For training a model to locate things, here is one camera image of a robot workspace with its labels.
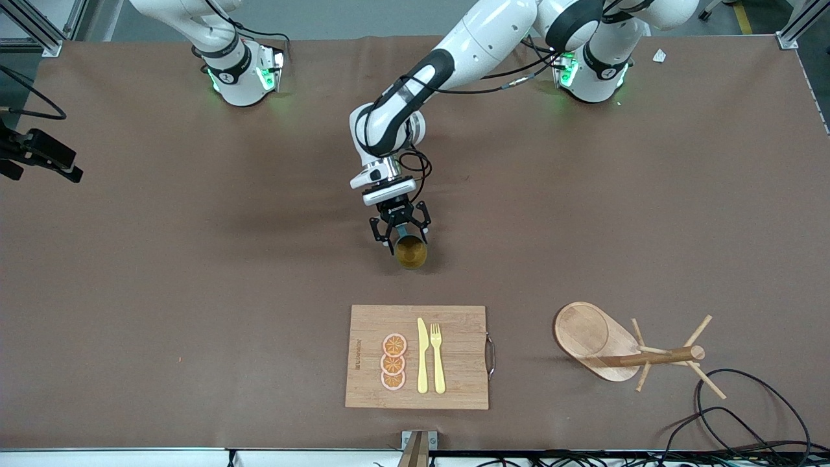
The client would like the teal cup with yellow inside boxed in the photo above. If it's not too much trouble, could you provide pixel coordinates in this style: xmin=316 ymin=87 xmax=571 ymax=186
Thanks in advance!
xmin=396 ymin=235 xmax=429 ymax=270

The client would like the wooden cup stand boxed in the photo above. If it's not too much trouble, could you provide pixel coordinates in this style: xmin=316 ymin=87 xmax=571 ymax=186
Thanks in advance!
xmin=553 ymin=300 xmax=727 ymax=401

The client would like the yellow plastic knife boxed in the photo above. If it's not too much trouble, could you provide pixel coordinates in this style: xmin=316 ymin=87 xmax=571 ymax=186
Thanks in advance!
xmin=416 ymin=317 xmax=430 ymax=394

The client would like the yellow plastic fork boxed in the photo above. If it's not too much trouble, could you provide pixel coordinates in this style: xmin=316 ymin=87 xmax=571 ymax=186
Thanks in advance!
xmin=430 ymin=323 xmax=447 ymax=395

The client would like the bamboo cutting board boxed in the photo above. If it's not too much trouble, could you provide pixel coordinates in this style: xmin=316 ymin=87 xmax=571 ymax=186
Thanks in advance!
xmin=344 ymin=305 xmax=497 ymax=411

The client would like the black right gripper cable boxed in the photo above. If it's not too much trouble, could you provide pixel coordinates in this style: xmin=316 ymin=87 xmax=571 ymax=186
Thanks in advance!
xmin=0 ymin=65 xmax=67 ymax=121

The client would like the aluminium frame post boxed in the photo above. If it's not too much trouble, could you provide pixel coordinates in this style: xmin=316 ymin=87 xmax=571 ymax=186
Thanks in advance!
xmin=776 ymin=0 xmax=830 ymax=49
xmin=0 ymin=0 xmax=88 ymax=58

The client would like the black left arm base cable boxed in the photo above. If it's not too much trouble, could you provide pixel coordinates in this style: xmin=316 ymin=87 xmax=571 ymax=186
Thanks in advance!
xmin=497 ymin=32 xmax=560 ymax=69

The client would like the black arm base cable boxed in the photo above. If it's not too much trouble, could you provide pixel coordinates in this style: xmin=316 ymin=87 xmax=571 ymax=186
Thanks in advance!
xmin=206 ymin=0 xmax=291 ymax=62
xmin=497 ymin=32 xmax=560 ymax=69

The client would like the black right arm base cable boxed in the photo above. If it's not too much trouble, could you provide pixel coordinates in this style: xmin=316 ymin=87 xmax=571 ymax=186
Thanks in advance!
xmin=206 ymin=0 xmax=291 ymax=62

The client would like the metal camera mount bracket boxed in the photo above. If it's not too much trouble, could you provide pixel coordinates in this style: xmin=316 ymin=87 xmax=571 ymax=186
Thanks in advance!
xmin=401 ymin=430 xmax=438 ymax=467

